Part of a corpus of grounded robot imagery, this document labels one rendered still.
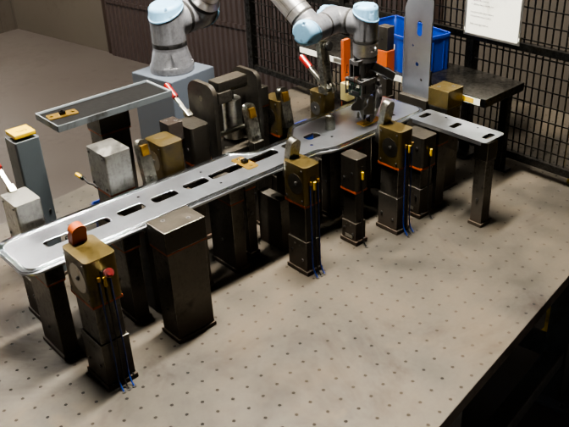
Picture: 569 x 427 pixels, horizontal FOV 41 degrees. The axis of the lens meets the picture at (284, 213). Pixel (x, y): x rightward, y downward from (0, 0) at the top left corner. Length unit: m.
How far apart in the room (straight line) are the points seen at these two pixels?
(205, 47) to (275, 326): 4.01
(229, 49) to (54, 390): 4.02
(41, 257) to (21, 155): 0.39
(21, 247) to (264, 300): 0.66
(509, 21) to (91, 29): 4.77
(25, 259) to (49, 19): 5.65
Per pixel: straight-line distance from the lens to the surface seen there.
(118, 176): 2.09
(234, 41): 5.58
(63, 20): 7.23
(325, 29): 2.25
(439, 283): 2.19
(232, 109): 2.35
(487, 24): 2.75
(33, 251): 1.90
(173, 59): 2.61
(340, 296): 2.12
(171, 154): 2.16
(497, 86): 2.66
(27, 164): 2.17
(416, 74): 2.62
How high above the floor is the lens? 1.94
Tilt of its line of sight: 29 degrees down
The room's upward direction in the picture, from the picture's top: 3 degrees counter-clockwise
